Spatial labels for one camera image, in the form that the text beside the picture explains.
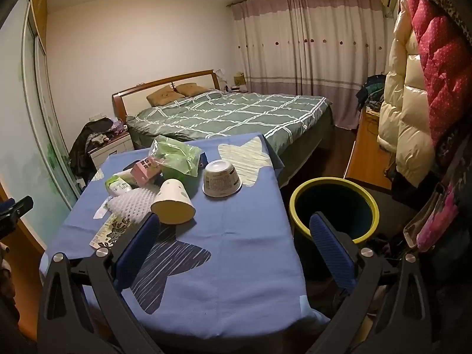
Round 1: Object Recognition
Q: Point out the white instant noodle bowl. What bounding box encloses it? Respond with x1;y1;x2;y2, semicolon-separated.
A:
202;160;243;197

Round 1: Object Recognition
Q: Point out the cream down jacket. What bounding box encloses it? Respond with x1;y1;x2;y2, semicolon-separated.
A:
377;0;436;189

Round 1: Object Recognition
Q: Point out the red dotted down jacket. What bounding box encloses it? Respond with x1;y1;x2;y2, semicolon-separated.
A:
404;0;472;148

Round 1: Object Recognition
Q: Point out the pile of dark clothes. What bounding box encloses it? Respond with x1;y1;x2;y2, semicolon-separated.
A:
356;74;388;113

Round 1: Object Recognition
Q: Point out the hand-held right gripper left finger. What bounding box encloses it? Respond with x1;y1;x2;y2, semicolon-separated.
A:
37;212;163;354

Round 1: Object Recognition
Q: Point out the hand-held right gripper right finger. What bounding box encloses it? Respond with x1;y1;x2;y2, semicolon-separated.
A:
309;211;437;354

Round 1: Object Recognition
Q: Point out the wooden bed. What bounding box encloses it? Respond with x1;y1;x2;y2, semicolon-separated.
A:
112;69;336;189

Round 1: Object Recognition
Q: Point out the pink carton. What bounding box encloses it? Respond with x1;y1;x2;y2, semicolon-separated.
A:
131;157;165;187

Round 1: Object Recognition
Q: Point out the green white bottle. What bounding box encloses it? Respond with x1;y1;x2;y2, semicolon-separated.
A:
104;173;135;197

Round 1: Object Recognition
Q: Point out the green checked duvet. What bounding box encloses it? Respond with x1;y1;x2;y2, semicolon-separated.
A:
126;90;330;150

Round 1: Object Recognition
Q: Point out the brown pillow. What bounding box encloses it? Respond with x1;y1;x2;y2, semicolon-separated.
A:
175;82;211;96
146;85;185;106

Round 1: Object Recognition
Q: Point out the pile of small garments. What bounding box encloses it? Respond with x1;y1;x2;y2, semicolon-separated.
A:
88;117;128;144

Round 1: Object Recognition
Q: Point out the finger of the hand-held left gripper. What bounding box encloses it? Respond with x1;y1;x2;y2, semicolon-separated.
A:
0;196;34;240

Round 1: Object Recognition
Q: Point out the black jacket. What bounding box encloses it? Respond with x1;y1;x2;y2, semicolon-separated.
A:
69;118;111;185

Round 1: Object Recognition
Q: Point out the white paper cup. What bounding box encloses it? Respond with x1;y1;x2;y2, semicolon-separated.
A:
150;179;196;225

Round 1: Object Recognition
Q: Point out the sliding door wardrobe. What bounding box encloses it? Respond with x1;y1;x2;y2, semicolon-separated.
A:
0;0;82;251

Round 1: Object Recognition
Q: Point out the white foam net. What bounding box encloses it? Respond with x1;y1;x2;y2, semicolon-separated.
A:
103;186;163;225

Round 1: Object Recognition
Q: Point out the green plastic bag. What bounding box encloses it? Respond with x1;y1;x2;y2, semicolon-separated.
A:
148;135;204;179

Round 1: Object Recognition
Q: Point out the blue star-printed tablecloth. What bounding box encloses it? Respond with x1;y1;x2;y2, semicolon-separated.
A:
39;132;330;340

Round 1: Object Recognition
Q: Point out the wooden desk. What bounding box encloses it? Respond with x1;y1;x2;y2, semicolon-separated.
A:
343;107;397;192

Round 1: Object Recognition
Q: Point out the dark bin with yellow rim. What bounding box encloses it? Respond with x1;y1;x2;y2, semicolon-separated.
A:
289;177;380;281

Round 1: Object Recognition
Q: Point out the pink floral bag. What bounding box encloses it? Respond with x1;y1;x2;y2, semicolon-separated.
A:
402;181;461;253

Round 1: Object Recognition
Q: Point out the floral paper packet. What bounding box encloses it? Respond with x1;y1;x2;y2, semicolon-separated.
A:
89;216;133;249

